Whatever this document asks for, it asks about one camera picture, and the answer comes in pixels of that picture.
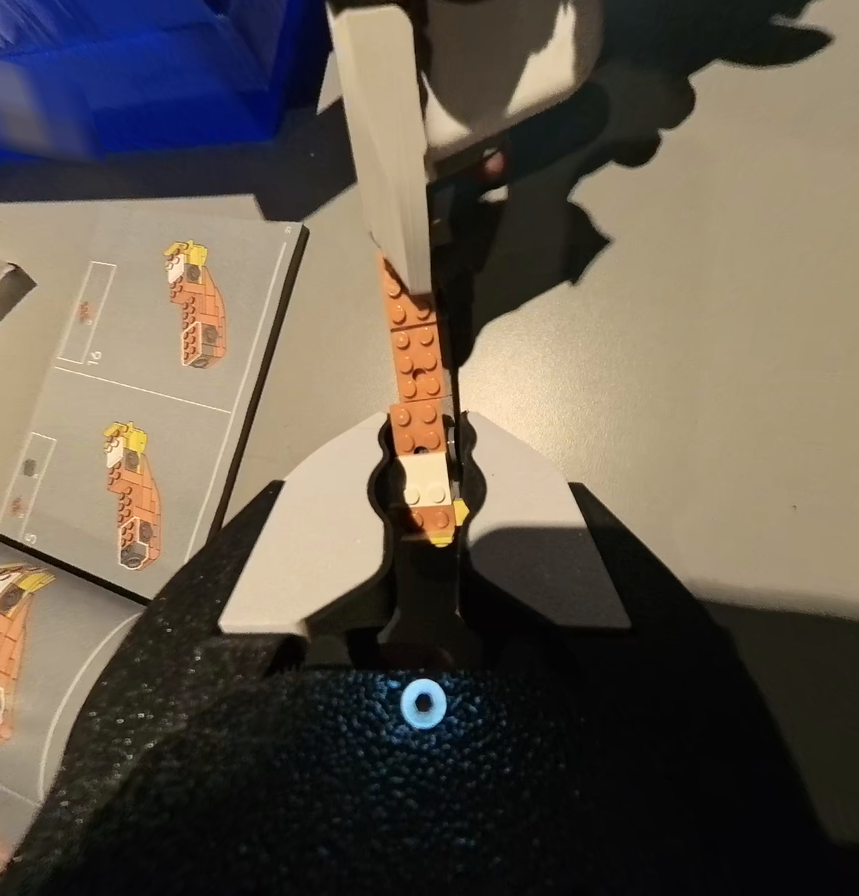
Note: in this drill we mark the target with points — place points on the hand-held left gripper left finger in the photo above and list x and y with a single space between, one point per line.
310 532

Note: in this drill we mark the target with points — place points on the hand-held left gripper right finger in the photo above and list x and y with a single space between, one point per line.
534 504

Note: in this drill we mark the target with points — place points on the orange toy brick model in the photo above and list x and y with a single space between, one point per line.
419 364

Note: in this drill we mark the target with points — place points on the grey desk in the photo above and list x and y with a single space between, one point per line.
681 350

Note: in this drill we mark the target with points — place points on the grey instruction booklet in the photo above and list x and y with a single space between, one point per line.
191 434

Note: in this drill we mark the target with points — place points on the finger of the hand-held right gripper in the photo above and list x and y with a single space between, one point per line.
513 126
384 140

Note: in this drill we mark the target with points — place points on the blue plastic storage bin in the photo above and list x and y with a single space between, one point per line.
121 91

